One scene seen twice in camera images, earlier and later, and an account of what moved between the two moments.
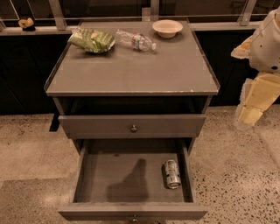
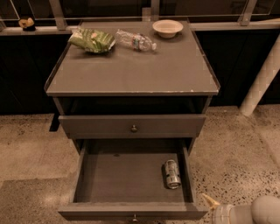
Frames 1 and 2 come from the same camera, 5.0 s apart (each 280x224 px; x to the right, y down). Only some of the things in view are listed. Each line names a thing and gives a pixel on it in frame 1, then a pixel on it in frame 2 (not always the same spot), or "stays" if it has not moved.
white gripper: [264, 49] -> [220, 213]
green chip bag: [91, 40] stays
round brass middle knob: [135, 220] stays
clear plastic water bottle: [137, 42] stays
